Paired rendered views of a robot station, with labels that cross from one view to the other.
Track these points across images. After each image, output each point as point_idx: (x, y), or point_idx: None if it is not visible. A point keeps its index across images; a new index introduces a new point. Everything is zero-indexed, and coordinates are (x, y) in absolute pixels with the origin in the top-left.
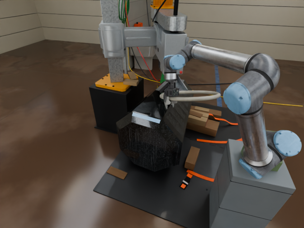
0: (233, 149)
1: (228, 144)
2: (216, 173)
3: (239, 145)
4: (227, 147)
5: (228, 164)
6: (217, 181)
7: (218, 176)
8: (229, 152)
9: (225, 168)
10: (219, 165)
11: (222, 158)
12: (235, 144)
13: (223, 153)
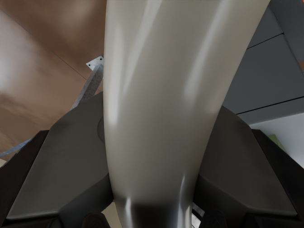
0: (271, 125)
1: (293, 113)
2: (277, 29)
3: (296, 129)
4: (285, 107)
5: (235, 112)
6: (248, 48)
7: (257, 47)
8: (261, 118)
9: (240, 95)
10: (282, 48)
11: (286, 66)
12: (297, 123)
13: (296, 74)
